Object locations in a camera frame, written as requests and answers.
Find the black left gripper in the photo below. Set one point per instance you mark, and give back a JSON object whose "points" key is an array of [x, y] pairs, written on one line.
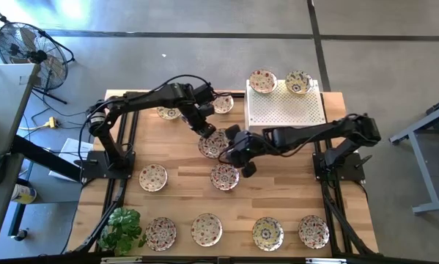
{"points": [[197, 116]]}

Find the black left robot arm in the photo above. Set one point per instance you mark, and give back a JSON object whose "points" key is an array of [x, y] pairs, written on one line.
{"points": [[142, 99]]}

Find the green potted plant white pot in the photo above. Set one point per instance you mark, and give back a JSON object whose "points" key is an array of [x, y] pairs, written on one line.
{"points": [[122, 223]]}

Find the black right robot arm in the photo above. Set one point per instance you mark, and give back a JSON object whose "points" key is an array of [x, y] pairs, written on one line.
{"points": [[314, 132]]}

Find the grey metal stand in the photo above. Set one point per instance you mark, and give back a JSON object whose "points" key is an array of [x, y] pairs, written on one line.
{"points": [[424, 172]]}

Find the white perforated metal shelf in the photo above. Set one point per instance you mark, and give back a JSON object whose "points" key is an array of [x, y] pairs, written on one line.
{"points": [[288, 110]]}

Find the silver metal bracket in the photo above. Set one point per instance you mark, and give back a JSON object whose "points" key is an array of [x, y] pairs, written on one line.
{"points": [[122, 259], [325, 260]]}

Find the black caster wheel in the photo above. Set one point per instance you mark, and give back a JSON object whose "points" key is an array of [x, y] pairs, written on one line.
{"points": [[21, 234]]}

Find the white paper sheets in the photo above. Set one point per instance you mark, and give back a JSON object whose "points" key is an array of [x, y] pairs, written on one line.
{"points": [[72, 148]]}

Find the yellow bowl with flower print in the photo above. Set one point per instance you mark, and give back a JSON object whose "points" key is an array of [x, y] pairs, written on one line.
{"points": [[267, 233], [298, 81], [168, 113]]}

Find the black aluminium table frame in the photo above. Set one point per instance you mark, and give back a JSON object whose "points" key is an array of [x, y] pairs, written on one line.
{"points": [[114, 198]]}

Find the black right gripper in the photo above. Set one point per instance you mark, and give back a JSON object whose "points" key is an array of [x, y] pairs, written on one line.
{"points": [[245, 154]]}

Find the grey side desk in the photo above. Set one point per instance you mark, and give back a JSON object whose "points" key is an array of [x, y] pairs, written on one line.
{"points": [[3, 110]]}

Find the black desk support beam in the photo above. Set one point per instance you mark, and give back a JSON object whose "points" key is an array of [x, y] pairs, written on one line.
{"points": [[43, 155]]}

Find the black floor fan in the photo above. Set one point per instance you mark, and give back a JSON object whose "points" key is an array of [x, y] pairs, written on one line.
{"points": [[32, 55]]}

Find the white and yellow can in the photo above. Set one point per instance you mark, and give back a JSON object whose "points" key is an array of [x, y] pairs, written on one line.
{"points": [[23, 194]]}

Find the dark blue desk leg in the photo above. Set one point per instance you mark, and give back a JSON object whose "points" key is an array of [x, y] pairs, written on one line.
{"points": [[17, 220]]}

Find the green bowl with cherry print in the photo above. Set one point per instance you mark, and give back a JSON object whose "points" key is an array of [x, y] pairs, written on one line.
{"points": [[263, 81], [206, 229], [223, 105], [152, 177]]}

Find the dark bowl with floral print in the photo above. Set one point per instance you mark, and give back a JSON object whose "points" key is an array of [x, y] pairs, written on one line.
{"points": [[313, 231], [161, 233], [224, 177], [212, 146]]}

